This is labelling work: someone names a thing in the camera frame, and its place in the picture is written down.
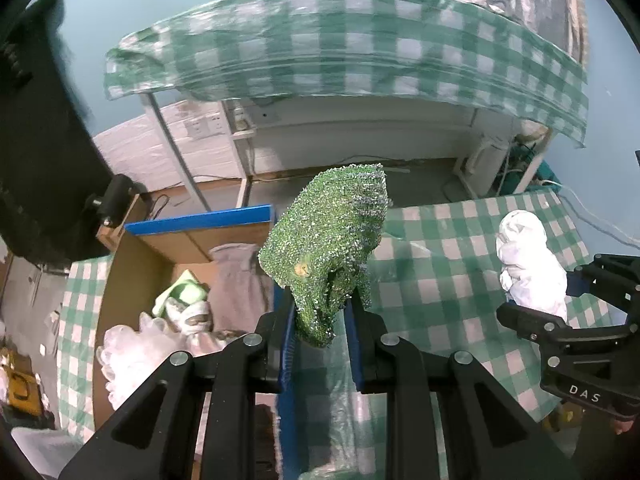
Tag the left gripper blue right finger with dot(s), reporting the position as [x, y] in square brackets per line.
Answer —
[446, 416]

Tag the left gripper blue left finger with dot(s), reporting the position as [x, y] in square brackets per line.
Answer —
[194, 417]

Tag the green sparkly knitted cloth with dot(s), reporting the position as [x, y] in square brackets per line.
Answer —
[320, 246]

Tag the clear white plastic bag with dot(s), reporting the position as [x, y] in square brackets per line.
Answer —
[128, 357]

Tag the grey folded cloth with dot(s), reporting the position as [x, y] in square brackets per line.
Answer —
[241, 292]

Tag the green checkered tablecloth near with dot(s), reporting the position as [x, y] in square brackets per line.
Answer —
[435, 281]

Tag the green checkered tablecloth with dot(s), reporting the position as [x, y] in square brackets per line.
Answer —
[435, 281]
[437, 50]

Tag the blue cardboard box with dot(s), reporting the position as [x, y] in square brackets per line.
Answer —
[151, 255]

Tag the green checkered tablecloth far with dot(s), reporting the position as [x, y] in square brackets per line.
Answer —
[437, 50]

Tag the white metal table frame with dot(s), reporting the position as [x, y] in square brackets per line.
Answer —
[215, 158]

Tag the white wall socket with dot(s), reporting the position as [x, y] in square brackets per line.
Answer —
[203, 127]

